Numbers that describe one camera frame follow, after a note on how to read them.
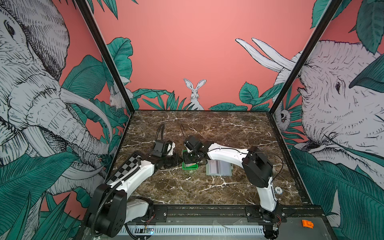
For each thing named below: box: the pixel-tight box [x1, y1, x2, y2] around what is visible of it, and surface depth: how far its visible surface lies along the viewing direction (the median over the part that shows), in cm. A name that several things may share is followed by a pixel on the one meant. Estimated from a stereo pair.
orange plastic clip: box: [302, 219, 314, 229], surface depth 72 cm
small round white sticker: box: [274, 186, 283, 194], surface depth 84 cm
